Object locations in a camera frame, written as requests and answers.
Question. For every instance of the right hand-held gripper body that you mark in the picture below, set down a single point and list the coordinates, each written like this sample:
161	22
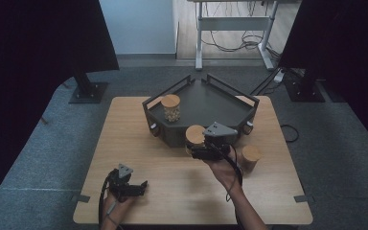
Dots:
217	143

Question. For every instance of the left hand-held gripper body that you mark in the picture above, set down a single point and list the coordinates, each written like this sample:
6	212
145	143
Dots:
120	183

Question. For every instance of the glass jar with dark contents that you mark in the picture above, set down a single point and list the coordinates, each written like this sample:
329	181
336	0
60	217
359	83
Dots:
195	135

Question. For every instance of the glass jar with brown contents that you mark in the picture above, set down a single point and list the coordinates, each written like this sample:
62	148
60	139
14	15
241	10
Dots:
251	158

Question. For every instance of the black corner shelf rack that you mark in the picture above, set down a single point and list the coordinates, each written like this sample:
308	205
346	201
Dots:
211	105

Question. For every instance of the glass jar with white seeds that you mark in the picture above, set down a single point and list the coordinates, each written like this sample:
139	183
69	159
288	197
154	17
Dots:
171	108

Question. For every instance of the person's left hand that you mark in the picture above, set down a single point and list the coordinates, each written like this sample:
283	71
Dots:
118	209

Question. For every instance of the person's right hand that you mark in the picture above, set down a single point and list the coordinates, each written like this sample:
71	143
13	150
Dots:
223	172

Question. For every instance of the white power strip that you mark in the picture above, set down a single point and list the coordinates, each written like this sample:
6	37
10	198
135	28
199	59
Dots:
279	76

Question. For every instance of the black stand base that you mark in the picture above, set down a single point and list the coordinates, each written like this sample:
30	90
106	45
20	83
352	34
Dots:
87	91
303	87

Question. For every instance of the black curtain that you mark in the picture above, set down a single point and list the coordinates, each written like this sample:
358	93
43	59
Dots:
348	48
28	64

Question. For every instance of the white desk frame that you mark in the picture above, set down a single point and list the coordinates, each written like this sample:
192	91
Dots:
233	24

